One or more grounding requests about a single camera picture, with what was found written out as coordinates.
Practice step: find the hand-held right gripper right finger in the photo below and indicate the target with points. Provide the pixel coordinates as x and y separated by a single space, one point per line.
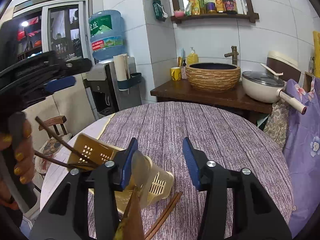
192 165

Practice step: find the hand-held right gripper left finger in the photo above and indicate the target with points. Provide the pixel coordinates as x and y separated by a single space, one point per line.
128 165

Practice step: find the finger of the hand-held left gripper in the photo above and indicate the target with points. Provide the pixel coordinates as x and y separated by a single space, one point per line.
61 83
75 65

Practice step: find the cream plastic utensil holder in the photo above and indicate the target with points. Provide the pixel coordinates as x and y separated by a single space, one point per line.
162 177

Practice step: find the dark wooden chopstick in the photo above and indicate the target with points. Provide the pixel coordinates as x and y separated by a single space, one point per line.
168 215
162 215
51 158
62 139

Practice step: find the person's left hand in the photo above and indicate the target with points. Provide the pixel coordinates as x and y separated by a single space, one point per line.
26 150

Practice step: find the beige board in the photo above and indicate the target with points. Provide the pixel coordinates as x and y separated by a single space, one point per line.
70 105

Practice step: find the water dispenser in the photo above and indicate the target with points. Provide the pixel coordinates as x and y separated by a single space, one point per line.
100 90

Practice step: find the sliding glass window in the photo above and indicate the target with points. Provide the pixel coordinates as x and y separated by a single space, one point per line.
65 30

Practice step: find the blue water jug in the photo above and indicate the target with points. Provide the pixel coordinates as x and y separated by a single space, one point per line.
106 35

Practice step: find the white round table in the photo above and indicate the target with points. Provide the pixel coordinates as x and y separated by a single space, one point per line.
95 130

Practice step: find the wooden chair with cushion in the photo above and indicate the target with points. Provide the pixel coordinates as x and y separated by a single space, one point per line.
52 150

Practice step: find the dark wooden counter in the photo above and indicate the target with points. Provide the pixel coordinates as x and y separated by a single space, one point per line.
190 95

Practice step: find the woven pattern basin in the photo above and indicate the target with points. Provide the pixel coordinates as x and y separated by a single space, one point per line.
212 78

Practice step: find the yellow mug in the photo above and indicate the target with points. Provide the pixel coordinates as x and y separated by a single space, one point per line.
176 74

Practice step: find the paisley cloth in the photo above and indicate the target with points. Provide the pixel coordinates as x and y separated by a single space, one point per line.
276 125

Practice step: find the cream pan with glass lid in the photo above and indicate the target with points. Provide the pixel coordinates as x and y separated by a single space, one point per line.
260 90

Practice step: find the yellow soap dispenser bottle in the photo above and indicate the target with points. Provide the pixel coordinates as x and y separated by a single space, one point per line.
192 58

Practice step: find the purple floral cloth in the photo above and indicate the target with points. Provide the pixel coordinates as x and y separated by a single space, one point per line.
305 155

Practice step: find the pink cup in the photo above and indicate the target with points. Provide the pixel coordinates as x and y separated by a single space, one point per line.
179 13

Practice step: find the brass faucet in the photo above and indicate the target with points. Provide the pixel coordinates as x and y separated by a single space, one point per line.
233 55

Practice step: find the yellow green seasoning packet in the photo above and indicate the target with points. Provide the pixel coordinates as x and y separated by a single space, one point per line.
192 7

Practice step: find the cream rice cooker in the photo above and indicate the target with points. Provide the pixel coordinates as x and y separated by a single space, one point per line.
282 60

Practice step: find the green cooking oil bottle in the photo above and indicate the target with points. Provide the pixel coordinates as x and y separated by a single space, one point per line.
201 5

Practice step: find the wooden framed mirror shelf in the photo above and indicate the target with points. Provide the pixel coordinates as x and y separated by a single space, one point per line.
215 17

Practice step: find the purple label sauce bottle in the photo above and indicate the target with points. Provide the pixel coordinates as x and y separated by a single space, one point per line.
210 5

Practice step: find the orange label sauce bottle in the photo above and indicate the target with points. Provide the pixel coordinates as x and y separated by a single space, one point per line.
219 3

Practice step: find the dark soy sauce bottle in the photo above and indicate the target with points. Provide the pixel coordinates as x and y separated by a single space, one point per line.
229 3

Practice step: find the yellow roll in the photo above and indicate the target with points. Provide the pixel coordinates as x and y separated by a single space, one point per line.
317 45

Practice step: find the green wall packet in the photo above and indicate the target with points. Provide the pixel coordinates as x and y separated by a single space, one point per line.
159 10

